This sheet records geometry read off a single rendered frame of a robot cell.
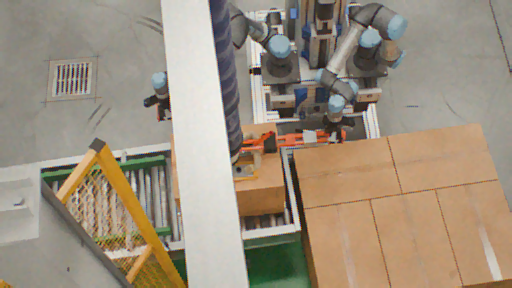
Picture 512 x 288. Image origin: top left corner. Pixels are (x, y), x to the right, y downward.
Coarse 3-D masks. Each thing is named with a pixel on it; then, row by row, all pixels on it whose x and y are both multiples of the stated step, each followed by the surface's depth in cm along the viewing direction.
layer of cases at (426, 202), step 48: (336, 144) 397; (384, 144) 395; (432, 144) 394; (480, 144) 392; (336, 192) 382; (384, 192) 381; (432, 192) 380; (480, 192) 378; (336, 240) 369; (384, 240) 368; (432, 240) 366; (480, 240) 365
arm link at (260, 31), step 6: (228, 0) 319; (234, 12) 312; (240, 12) 316; (246, 18) 329; (252, 24) 334; (258, 24) 341; (264, 24) 347; (252, 30) 336; (258, 30) 341; (264, 30) 346; (270, 30) 350; (252, 36) 343; (258, 36) 345; (264, 36) 347; (258, 42) 350; (264, 42) 349
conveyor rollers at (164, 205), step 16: (144, 176) 393; (160, 176) 392; (160, 192) 387; (176, 208) 382; (288, 208) 379; (80, 224) 382; (240, 224) 376; (256, 224) 375; (272, 224) 374; (288, 224) 374
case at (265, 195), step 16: (256, 128) 358; (272, 128) 358; (240, 160) 350; (272, 160) 349; (176, 176) 347; (272, 176) 345; (176, 192) 343; (240, 192) 344; (256, 192) 346; (272, 192) 349; (240, 208) 365; (256, 208) 367; (272, 208) 370
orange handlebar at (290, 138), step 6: (318, 132) 340; (282, 138) 339; (288, 138) 338; (294, 138) 339; (324, 138) 338; (282, 144) 337; (288, 144) 336; (294, 144) 337; (300, 144) 338; (240, 150) 337; (246, 150) 337; (252, 150) 338
